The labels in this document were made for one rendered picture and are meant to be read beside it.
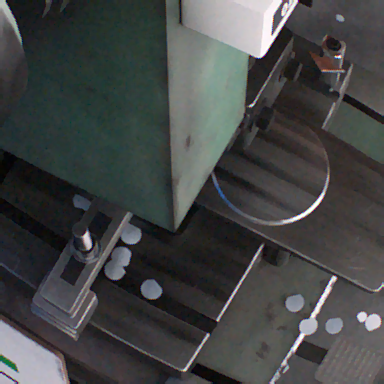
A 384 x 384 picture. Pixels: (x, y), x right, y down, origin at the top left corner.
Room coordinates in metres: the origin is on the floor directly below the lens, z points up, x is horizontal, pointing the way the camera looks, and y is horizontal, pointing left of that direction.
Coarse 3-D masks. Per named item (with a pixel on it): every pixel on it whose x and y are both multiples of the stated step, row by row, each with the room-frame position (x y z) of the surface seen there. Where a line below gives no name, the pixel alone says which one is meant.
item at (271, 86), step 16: (288, 32) 0.42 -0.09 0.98; (272, 48) 0.40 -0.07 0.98; (288, 48) 0.41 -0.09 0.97; (256, 64) 0.38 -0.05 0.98; (272, 64) 0.38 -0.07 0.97; (288, 64) 0.40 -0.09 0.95; (256, 80) 0.36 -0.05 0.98; (272, 80) 0.38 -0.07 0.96; (256, 96) 0.35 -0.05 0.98; (272, 96) 0.38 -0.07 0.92; (256, 112) 0.35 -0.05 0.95; (272, 112) 0.35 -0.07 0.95; (256, 128) 0.35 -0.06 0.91; (240, 144) 0.34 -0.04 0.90
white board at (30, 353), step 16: (0, 320) 0.24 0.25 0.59; (0, 336) 0.23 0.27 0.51; (16, 336) 0.23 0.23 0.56; (32, 336) 0.22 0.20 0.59; (0, 352) 0.22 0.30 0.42; (16, 352) 0.22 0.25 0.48; (32, 352) 0.21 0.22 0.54; (48, 352) 0.20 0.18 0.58; (0, 368) 0.21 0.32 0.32; (16, 368) 0.21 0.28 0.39; (32, 368) 0.20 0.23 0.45; (48, 368) 0.19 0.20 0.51; (64, 368) 0.19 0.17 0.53
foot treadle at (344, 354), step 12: (300, 348) 0.31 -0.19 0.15; (312, 348) 0.31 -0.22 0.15; (324, 348) 0.30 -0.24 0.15; (336, 348) 0.30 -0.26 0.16; (348, 348) 0.29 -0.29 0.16; (360, 348) 0.29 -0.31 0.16; (372, 348) 0.29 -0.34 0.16; (312, 360) 0.28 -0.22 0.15; (324, 360) 0.28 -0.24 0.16; (336, 360) 0.27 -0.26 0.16; (348, 360) 0.27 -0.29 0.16; (360, 360) 0.27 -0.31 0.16; (372, 360) 0.26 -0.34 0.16; (324, 372) 0.25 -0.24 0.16; (336, 372) 0.25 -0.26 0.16; (348, 372) 0.24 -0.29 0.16; (360, 372) 0.24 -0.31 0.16; (372, 372) 0.24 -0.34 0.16
